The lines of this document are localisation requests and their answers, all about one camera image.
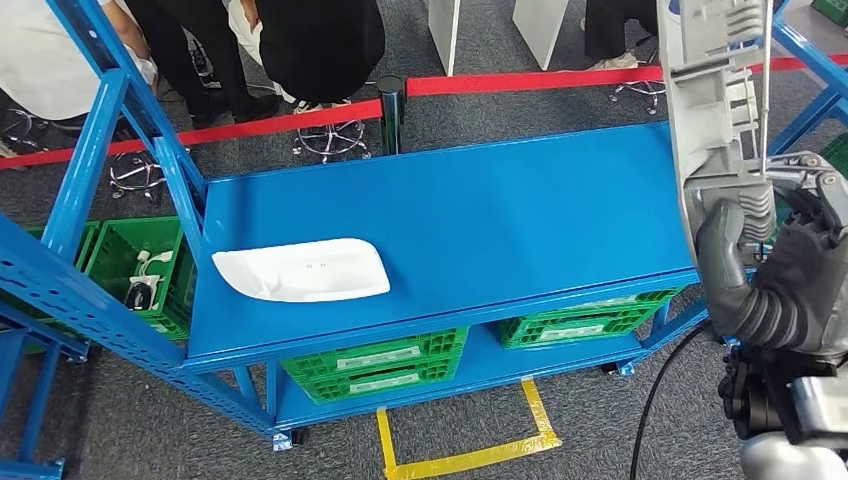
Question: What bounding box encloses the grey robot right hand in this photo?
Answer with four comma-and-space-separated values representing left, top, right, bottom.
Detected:
695, 150, 848, 364

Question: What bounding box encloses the silver plastic wheel cover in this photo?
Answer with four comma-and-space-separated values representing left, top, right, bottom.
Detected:
655, 0, 782, 266

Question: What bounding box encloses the white plastic cover part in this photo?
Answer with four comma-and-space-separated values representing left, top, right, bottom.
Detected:
211, 237, 393, 305

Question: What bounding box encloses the white plastic connector part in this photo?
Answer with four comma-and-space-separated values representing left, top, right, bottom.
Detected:
134, 248, 175, 280

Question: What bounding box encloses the white black plastic part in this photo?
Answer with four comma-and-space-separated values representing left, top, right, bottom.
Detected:
124, 274, 164, 313

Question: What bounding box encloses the chrome stool base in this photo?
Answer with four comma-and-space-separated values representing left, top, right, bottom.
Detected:
608, 78, 668, 116
107, 150, 168, 201
0, 107, 48, 155
291, 119, 372, 166

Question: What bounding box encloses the yellow floor tape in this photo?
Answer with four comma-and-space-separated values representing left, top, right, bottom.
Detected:
375, 378, 563, 480

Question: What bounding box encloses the person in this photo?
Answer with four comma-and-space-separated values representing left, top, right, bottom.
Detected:
227, 0, 388, 115
122, 0, 281, 128
581, 0, 664, 73
0, 0, 158, 127

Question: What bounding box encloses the red barrier belt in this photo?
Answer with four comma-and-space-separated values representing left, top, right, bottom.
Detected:
0, 99, 384, 172
405, 55, 848, 99

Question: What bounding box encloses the white desk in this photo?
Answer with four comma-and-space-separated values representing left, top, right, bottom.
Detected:
425, 0, 571, 78

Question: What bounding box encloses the black cable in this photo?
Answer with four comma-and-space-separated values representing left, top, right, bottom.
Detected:
627, 320, 715, 480

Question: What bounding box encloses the black barrier post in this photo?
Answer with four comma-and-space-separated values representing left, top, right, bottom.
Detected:
374, 73, 407, 158

